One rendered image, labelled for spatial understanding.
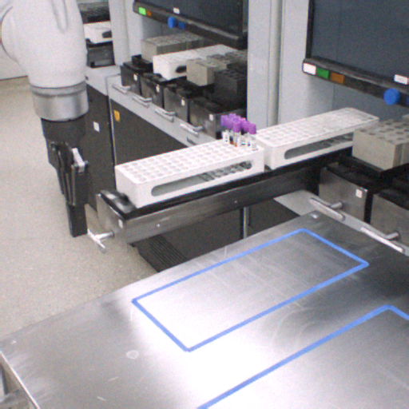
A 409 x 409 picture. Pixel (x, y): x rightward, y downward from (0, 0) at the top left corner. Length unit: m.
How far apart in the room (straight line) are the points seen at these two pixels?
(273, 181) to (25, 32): 0.58
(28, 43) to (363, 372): 0.68
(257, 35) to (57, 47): 0.71
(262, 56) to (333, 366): 0.98
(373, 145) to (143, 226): 0.50
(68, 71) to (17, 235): 1.87
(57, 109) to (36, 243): 1.75
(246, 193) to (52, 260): 1.48
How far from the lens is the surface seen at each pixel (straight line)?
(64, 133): 1.12
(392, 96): 1.29
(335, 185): 1.37
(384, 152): 1.36
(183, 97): 1.86
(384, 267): 1.04
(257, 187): 1.33
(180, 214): 1.25
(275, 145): 1.35
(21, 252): 2.77
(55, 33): 1.06
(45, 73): 1.08
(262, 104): 1.68
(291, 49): 1.55
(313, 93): 1.54
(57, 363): 0.87
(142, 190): 1.20
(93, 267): 2.59
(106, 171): 2.56
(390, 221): 1.29
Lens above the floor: 1.37
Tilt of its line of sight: 27 degrees down
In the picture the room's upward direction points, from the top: 1 degrees counter-clockwise
